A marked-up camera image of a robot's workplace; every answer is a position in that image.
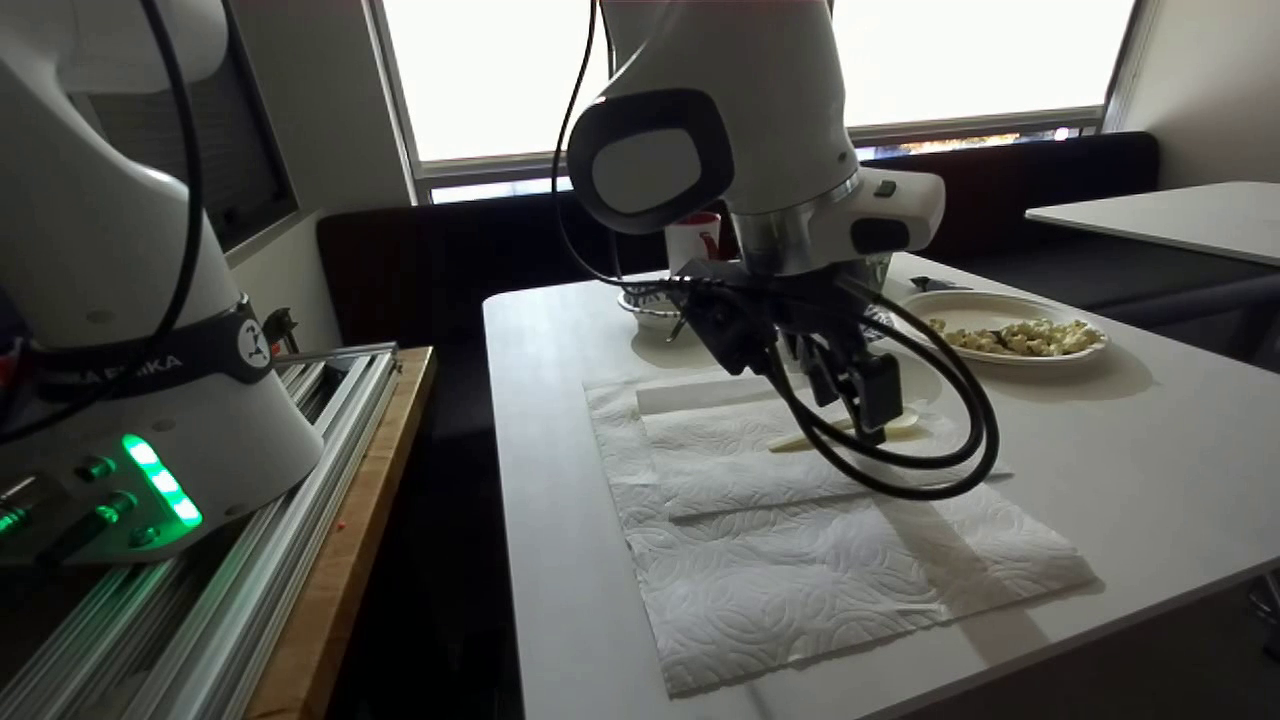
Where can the blue patterned bowl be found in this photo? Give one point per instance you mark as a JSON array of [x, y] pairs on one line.
[[645, 308]]

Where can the popcorn and coffee beans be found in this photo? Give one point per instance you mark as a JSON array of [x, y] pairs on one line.
[[1034, 339]]

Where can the wooden base board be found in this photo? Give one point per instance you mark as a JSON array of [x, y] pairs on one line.
[[345, 562]]

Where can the window with white frame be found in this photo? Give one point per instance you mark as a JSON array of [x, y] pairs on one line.
[[495, 64]]

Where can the large white paper towel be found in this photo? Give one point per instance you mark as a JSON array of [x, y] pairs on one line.
[[803, 584]]

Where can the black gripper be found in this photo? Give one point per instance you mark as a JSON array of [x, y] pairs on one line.
[[745, 323]]

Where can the white side table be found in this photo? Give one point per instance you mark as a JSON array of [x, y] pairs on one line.
[[1174, 212]]

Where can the folded white paper towel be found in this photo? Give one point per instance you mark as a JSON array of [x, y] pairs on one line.
[[723, 460]]

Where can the dark wall screen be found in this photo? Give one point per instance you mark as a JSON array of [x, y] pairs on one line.
[[240, 147]]

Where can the small bar clamp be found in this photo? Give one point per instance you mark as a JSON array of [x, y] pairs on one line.
[[282, 334]]

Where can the aluminium rail frame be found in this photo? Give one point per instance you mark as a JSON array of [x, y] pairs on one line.
[[201, 612]]

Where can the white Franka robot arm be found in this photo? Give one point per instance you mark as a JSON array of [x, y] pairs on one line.
[[105, 267]]

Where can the white round plate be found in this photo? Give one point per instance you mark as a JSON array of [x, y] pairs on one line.
[[1043, 314]]

